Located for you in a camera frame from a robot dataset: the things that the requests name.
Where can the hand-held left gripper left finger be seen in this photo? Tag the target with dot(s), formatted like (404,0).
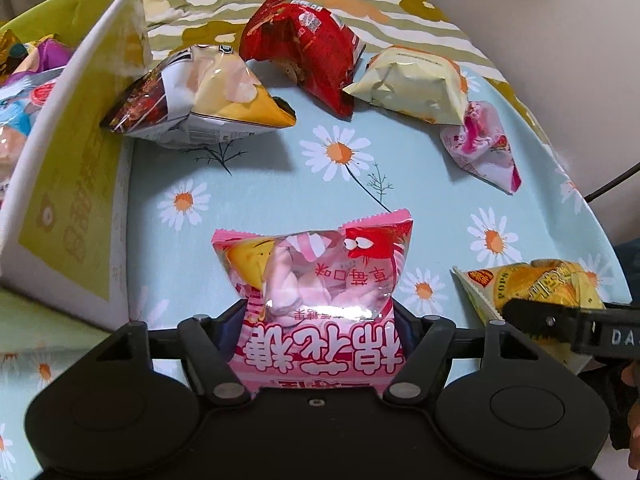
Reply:
(207,355)

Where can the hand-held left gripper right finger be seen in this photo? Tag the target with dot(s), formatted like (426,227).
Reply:
(407,335)

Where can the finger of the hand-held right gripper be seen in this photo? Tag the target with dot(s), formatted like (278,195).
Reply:
(540,316)

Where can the yellow chip bag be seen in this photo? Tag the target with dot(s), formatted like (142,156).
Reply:
(530,280)

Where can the pink marshmallow bag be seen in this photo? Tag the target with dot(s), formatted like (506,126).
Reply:
(310,280)

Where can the yellow cardboard box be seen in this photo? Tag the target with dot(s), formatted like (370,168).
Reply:
(75,160)

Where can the purple chip bag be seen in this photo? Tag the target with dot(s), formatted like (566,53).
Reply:
(47,57)

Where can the person's right hand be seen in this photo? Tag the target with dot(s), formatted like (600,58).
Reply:
(630,376)

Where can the light blue daisy tablecloth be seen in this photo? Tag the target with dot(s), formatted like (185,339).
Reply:
(425,220)

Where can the small pink snack packet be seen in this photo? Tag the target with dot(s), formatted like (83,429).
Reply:
(480,145)

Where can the cream snack bag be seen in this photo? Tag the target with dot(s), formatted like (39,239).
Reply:
(410,85)

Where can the brown and yellow snack bag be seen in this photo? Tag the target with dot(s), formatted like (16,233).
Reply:
(210,95)

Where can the green striped floral blanket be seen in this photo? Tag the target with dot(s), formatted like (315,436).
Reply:
(210,35)

